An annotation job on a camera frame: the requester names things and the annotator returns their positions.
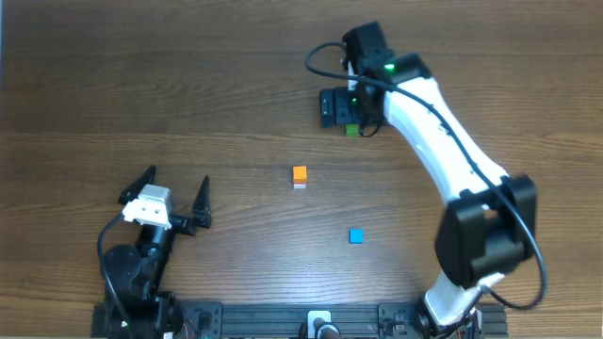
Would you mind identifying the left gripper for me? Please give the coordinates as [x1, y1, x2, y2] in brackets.
[117, 164, 213, 238]

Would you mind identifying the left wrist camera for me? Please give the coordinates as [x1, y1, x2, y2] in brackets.
[122, 184, 173, 231]

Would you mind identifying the mounting rail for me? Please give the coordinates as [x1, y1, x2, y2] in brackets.
[91, 299, 511, 339]

